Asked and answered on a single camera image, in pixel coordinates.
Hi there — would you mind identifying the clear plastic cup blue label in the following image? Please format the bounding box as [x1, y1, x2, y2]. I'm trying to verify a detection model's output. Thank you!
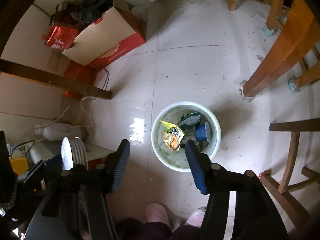
[195, 122, 211, 142]

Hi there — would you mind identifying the yellow snack wrapper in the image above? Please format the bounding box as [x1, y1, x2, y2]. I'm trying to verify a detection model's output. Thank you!
[161, 120, 185, 151]

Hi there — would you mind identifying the white round trash bin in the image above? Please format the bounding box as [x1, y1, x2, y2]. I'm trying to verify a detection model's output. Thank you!
[151, 101, 221, 172]

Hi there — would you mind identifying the wooden stool near bin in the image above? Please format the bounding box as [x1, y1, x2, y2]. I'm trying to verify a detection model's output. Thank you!
[259, 118, 319, 229]

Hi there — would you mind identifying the right pink slipper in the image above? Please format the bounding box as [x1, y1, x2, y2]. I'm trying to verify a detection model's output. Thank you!
[185, 207, 206, 228]

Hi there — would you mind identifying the pink slipper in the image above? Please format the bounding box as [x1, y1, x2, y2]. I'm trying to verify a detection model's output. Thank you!
[145, 203, 171, 227]
[185, 207, 206, 228]

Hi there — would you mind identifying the white power strip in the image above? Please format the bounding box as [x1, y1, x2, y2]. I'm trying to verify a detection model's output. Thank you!
[35, 123, 87, 141]

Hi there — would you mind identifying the left pink slipper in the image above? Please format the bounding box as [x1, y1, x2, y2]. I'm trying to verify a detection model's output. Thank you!
[145, 203, 171, 227]

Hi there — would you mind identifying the wooden table front-left leg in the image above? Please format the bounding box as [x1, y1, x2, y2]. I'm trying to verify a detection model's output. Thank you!
[1, 59, 112, 100]

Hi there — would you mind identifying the red foil snack bag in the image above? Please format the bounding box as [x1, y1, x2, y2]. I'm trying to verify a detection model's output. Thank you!
[42, 23, 80, 51]

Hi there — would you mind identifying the cardboard box red base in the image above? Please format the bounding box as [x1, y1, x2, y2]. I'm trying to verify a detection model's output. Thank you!
[63, 7, 146, 70]

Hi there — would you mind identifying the wooden table front-right leg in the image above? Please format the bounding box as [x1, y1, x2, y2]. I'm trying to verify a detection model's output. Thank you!
[242, 0, 319, 97]

